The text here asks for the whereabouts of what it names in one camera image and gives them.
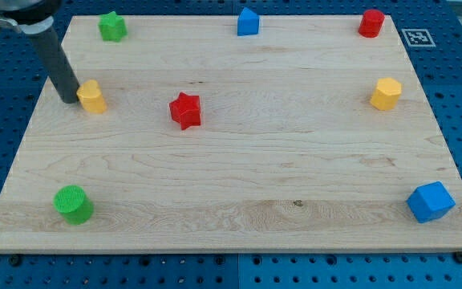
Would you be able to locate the green cylinder block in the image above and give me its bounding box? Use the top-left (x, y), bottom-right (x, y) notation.
top-left (53, 185), bottom-right (94, 225)

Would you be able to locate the blue pentagon block top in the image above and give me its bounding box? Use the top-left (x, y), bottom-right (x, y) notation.
top-left (237, 7), bottom-right (260, 36)

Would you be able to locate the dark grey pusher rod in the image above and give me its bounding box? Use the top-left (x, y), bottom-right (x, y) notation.
top-left (27, 26), bottom-right (79, 104)

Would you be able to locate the red star block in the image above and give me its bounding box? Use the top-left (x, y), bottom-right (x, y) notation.
top-left (169, 92), bottom-right (201, 130)

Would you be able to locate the yellow hexagon block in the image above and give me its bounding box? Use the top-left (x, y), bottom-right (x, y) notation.
top-left (370, 78), bottom-right (402, 111)

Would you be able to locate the blue cube block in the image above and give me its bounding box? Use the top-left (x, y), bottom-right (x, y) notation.
top-left (406, 181), bottom-right (456, 223)

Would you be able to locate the yellow heart block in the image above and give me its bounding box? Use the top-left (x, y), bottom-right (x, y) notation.
top-left (76, 79), bottom-right (107, 114)

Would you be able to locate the green star block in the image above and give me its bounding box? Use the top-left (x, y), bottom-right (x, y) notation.
top-left (98, 11), bottom-right (128, 42)

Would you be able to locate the white fiducial marker tag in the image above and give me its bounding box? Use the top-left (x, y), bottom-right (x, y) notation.
top-left (402, 28), bottom-right (436, 47)

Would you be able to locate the red cylinder block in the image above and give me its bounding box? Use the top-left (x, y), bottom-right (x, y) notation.
top-left (358, 9), bottom-right (385, 38)

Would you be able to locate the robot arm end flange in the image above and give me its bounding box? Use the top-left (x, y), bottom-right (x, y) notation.
top-left (0, 0), bottom-right (63, 33)

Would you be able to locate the wooden board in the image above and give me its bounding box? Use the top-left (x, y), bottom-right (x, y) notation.
top-left (0, 15), bottom-right (462, 254)

